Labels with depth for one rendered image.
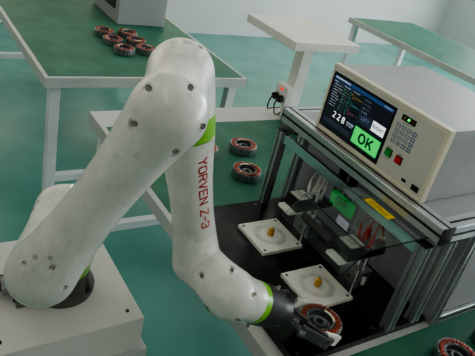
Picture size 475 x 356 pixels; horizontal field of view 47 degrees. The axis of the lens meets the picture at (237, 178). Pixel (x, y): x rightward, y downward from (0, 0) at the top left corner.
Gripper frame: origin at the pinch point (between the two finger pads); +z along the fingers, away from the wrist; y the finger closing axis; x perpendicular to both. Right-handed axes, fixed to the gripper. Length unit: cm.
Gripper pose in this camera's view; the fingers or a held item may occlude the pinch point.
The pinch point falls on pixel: (318, 322)
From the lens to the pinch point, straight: 141.2
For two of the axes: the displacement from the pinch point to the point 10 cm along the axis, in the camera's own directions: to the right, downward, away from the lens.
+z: 6.2, 3.5, 7.0
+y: 5.0, 5.2, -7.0
